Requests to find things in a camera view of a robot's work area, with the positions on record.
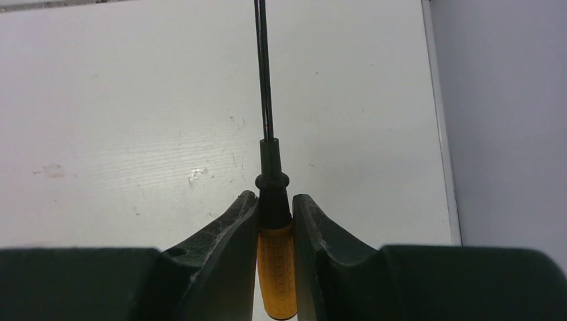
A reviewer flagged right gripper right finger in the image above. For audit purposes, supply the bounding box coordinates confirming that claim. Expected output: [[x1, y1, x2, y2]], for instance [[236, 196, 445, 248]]
[[293, 194, 566, 320]]

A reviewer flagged orange handled screwdriver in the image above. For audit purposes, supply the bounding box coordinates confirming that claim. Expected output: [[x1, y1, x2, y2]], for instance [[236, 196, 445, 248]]
[[254, 1, 297, 320]]

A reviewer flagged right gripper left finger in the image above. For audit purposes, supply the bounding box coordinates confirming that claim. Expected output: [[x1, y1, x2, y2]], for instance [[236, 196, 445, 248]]
[[1, 191, 257, 320]]

